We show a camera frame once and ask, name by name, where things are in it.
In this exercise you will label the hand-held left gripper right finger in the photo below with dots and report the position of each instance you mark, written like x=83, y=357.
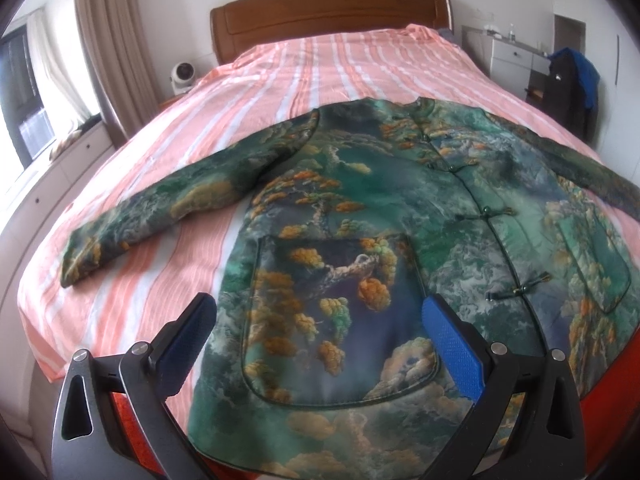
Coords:
x=452, y=345

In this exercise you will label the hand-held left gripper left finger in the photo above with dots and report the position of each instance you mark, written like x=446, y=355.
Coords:
x=187, y=340

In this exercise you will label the green landscape print jacket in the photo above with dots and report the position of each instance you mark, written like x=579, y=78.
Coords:
x=350, y=200

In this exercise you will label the red mattress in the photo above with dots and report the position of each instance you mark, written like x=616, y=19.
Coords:
x=615, y=385

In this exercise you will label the white window cabinet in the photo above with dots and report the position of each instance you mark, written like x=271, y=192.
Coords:
x=60, y=175

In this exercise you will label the beige lumpy ornament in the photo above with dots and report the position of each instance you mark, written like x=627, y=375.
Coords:
x=67, y=141

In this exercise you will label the wooden nightstand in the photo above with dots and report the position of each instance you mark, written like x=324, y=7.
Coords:
x=172, y=101

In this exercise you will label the wooden chair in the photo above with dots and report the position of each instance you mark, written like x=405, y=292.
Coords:
x=534, y=94

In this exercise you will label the small white fan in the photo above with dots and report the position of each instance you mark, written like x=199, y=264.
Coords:
x=182, y=75

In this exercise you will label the bed with pink striped sheet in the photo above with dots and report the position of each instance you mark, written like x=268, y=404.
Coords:
x=300, y=75

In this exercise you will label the white dresser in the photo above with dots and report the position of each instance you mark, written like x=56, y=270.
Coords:
x=510, y=57

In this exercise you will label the white sheer curtain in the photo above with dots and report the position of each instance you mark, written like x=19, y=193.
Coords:
x=55, y=70

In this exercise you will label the dark window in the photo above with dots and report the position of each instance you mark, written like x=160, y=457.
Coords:
x=20, y=90

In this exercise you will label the blue garment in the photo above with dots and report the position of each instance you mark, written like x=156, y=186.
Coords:
x=587, y=72

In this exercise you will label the grey pillow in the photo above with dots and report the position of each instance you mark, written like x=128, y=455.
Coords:
x=448, y=35

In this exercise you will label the beige curtain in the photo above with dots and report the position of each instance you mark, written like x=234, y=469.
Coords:
x=115, y=35

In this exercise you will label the wooden headboard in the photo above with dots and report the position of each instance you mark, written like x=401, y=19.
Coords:
x=325, y=15

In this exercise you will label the white wardrobe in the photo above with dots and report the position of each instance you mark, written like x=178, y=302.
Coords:
x=605, y=20

